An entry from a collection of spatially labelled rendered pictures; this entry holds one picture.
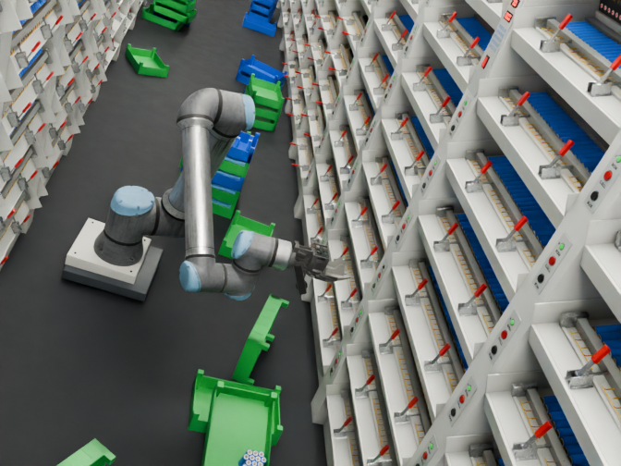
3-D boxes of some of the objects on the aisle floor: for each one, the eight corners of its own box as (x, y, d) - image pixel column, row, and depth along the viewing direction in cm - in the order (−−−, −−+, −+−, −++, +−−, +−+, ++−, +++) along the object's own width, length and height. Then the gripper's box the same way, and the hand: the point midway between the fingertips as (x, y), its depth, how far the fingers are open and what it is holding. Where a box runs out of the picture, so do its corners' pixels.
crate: (231, 378, 248) (248, 337, 238) (254, 331, 274) (270, 293, 264) (251, 387, 248) (268, 347, 238) (273, 339, 274) (289, 301, 264)
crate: (261, 493, 212) (269, 484, 206) (198, 482, 207) (203, 473, 201) (270, 402, 230) (277, 392, 225) (212, 390, 226) (217, 380, 220)
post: (330, 622, 185) (745, 4, 100) (327, 589, 193) (709, -11, 108) (397, 631, 190) (848, 47, 105) (392, 597, 197) (807, 30, 113)
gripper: (294, 251, 204) (359, 269, 209) (293, 235, 212) (356, 251, 217) (285, 274, 208) (349, 290, 213) (284, 257, 216) (347, 273, 221)
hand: (346, 276), depth 216 cm, fingers closed
